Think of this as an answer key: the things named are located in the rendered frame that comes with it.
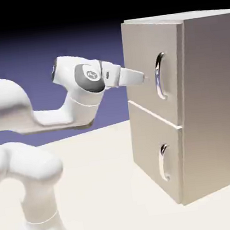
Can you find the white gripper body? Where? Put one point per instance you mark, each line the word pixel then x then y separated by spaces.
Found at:
pixel 131 77

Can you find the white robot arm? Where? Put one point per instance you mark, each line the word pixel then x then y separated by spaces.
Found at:
pixel 46 116

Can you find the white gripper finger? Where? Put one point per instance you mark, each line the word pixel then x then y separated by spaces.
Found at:
pixel 146 78

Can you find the grey painted cabinet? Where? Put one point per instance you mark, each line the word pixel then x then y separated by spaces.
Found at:
pixel 212 105

